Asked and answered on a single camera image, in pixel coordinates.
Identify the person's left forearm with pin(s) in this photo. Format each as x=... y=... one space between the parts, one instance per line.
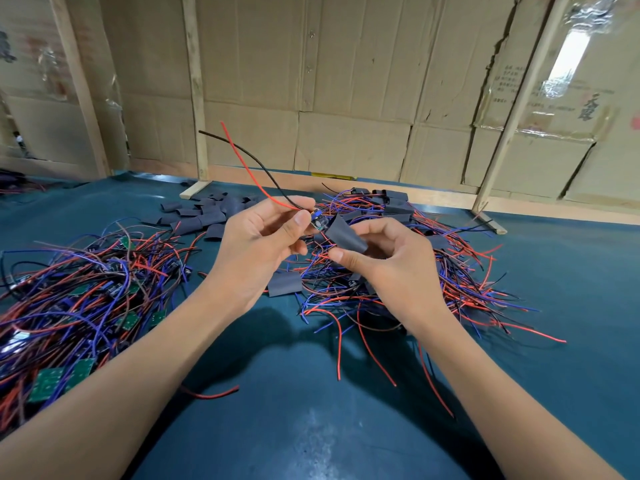
x=100 y=405

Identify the thin wooden post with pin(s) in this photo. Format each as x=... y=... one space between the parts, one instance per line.
x=195 y=90

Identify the person's right forearm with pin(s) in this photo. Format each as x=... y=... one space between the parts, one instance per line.
x=520 y=415

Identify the clear plastic sheet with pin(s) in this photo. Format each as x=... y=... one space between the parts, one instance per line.
x=570 y=55

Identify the yellow strip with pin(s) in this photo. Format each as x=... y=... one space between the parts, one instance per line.
x=330 y=177

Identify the wide wooden post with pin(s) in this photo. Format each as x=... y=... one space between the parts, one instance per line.
x=78 y=90

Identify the pile of sleeved wired boards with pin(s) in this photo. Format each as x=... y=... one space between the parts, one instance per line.
x=470 y=275

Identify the wooden ledge board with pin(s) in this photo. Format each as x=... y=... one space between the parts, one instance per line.
x=570 y=210

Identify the person's right hand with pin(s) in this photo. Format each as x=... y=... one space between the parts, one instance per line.
x=405 y=275

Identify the person's left hand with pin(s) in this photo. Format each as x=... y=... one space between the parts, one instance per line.
x=255 y=250

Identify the pile of black sleeve pieces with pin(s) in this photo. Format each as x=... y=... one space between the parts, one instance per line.
x=215 y=210

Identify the pale slanted wooden post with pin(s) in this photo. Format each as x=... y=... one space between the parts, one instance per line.
x=522 y=100

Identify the black sleeve piece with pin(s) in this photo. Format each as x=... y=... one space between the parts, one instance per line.
x=345 y=235

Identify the pile of unsleeved wired boards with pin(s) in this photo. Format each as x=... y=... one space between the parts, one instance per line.
x=80 y=305

